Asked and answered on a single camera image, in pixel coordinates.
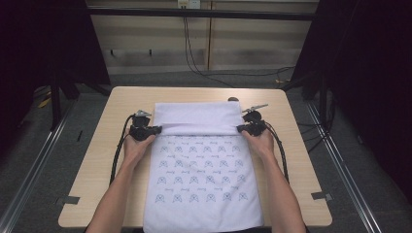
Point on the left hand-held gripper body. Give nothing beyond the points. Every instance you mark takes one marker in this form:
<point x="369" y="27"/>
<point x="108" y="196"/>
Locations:
<point x="140" y="127"/>

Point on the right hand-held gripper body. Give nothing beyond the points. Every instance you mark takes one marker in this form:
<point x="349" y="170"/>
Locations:
<point x="255" y="124"/>

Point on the white patterned towel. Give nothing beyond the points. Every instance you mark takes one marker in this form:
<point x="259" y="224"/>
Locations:
<point x="200" y="168"/>

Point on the person's right hand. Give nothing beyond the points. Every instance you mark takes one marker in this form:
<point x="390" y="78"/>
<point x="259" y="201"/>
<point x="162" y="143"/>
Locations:
<point x="259" y="145"/>

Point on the person's left hand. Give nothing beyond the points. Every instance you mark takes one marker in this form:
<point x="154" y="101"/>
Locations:
<point x="136" y="150"/>

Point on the dark round object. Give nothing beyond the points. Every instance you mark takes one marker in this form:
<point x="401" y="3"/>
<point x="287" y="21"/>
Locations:
<point x="233" y="99"/>

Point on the black metal stand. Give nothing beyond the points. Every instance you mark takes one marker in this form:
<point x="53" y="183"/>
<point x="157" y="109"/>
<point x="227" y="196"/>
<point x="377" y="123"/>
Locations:
<point x="315" y="87"/>
<point x="58" y="97"/>

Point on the grey tape piece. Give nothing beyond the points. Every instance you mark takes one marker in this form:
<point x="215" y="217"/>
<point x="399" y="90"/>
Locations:
<point x="68" y="200"/>
<point x="321" y="195"/>

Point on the yellow floor object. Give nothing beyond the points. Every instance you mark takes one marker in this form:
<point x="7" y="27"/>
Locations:
<point x="44" y="103"/>

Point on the dark curtain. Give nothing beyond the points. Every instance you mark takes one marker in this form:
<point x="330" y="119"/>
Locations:
<point x="369" y="81"/>
<point x="42" y="42"/>

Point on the black horizontal bar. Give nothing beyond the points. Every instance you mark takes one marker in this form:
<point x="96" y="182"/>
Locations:
<point x="200" y="13"/>

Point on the metal floor rail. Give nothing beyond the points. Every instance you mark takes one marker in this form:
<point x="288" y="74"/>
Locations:
<point x="343" y="165"/>
<point x="35" y="165"/>

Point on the white wall socket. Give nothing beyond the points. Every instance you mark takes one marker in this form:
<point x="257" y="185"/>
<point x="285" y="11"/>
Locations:
<point x="188" y="3"/>

